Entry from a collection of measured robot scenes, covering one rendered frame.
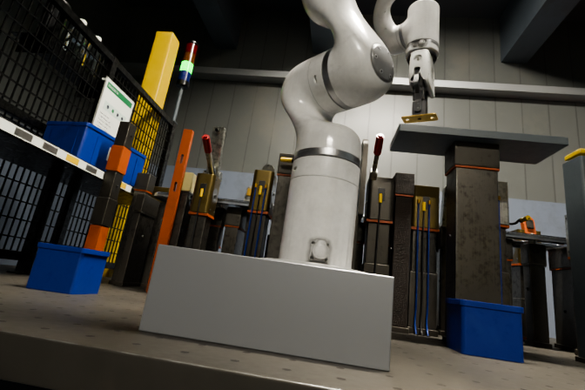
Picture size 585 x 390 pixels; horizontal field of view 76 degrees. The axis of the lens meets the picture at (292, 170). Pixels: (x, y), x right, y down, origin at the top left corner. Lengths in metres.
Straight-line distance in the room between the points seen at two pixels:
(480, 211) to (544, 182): 2.47
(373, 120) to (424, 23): 2.16
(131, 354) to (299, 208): 0.32
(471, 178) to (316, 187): 0.45
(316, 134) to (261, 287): 0.28
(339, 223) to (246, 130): 2.70
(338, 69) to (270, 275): 0.38
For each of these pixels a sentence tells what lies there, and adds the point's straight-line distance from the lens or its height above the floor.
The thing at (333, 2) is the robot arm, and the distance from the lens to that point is 0.74.
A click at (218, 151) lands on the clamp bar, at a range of 1.18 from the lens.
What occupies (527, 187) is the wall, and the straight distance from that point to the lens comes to 3.33.
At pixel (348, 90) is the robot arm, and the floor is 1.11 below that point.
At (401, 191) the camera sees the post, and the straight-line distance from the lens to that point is 1.03.
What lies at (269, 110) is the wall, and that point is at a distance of 3.29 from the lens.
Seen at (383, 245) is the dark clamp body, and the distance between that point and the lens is 1.00.
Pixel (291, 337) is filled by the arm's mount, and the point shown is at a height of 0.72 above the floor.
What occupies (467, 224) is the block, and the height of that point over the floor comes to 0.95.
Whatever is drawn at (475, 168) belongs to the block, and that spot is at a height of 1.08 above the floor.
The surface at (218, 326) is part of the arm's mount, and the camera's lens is 0.48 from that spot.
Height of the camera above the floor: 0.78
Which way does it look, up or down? 17 degrees up
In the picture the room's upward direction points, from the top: 8 degrees clockwise
